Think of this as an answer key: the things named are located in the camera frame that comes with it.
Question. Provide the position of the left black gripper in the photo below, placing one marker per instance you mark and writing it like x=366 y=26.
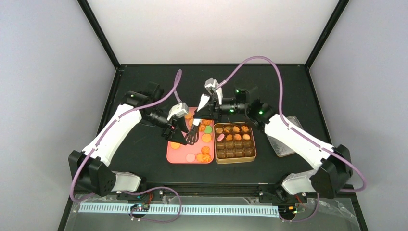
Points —
x=169 y=132

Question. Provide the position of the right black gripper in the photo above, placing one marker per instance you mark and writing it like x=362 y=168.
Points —
x=210 y=106

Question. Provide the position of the green round cookie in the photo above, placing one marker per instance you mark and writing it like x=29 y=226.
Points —
x=208 y=129

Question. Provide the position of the pink round cookie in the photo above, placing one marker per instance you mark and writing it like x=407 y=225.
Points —
x=220 y=137
x=190 y=158

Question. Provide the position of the pink plastic tray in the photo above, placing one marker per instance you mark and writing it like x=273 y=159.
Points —
x=202 y=152

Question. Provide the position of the gold cookie tin box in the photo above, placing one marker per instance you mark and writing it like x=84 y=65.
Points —
x=238 y=145

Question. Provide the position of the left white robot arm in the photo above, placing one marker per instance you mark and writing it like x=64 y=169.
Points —
x=90 y=167

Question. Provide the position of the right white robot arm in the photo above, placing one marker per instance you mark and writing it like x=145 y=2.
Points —
x=330 y=165

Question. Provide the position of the large round sugar cookie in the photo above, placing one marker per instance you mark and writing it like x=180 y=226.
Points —
x=206 y=138

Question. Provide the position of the orange swirl cookie bottom right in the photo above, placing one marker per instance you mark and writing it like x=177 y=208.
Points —
x=203 y=158

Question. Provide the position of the left circuit board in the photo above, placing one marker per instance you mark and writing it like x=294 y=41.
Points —
x=140 y=208

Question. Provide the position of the circuit board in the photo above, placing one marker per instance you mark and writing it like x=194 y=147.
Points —
x=140 y=208
x=288 y=209

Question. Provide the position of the clear plastic tin lid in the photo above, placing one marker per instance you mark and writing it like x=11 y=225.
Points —
x=279 y=147

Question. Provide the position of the clear plastic sheet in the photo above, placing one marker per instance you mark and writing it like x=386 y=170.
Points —
x=322 y=215

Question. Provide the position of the right circuit board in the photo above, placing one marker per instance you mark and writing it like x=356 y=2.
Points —
x=288 y=209

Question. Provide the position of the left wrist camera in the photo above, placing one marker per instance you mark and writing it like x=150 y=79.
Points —
x=179 y=110

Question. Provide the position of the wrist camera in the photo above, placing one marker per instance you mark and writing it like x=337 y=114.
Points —
x=211 y=85
x=179 y=110

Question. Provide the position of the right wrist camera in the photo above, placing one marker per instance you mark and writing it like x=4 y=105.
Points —
x=211 y=85

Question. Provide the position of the white slotted cable rail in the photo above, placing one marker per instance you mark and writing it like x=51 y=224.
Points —
x=168 y=209

